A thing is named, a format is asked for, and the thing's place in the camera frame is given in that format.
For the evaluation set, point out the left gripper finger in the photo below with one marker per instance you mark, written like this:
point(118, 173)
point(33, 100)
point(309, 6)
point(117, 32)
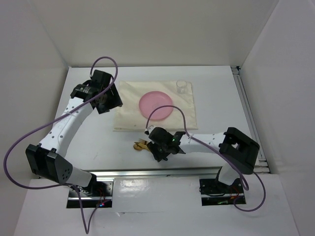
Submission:
point(105, 106)
point(114, 99)

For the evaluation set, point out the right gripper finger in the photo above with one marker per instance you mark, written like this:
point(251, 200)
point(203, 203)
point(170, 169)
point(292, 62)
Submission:
point(159, 156)
point(153, 148)

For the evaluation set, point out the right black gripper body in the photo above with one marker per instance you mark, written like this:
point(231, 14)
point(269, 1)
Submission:
point(162, 148)

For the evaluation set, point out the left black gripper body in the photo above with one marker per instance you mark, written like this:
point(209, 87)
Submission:
point(104, 95)

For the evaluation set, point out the gold fork green handle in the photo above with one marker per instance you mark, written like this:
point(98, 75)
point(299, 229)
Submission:
point(143, 141)

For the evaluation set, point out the gold spoon green handle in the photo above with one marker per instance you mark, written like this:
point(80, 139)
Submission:
point(140, 147)

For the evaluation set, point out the cream cloth placemat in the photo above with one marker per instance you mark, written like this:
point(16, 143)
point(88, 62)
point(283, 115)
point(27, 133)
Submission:
point(129, 117)

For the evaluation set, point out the pink plate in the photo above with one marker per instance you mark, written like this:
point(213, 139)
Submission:
point(152, 100)

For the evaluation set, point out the clear drinking glass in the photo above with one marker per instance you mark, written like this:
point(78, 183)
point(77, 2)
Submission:
point(181, 86)

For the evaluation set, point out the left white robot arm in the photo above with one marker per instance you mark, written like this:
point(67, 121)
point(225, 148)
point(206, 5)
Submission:
point(47, 159)

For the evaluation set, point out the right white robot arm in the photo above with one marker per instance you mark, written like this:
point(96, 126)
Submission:
point(237, 149)

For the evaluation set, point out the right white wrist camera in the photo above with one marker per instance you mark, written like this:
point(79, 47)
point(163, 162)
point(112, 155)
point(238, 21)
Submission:
point(149, 130)

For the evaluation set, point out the front aluminium rail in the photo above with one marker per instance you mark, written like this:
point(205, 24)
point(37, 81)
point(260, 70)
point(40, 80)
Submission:
point(158, 172)

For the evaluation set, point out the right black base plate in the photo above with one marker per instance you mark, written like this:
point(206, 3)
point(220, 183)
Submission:
point(214, 193)

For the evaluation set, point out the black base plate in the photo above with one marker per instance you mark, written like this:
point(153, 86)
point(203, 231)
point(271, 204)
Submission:
point(214, 193)
point(100, 197)

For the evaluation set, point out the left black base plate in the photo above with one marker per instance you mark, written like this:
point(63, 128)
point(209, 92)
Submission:
point(100, 197)

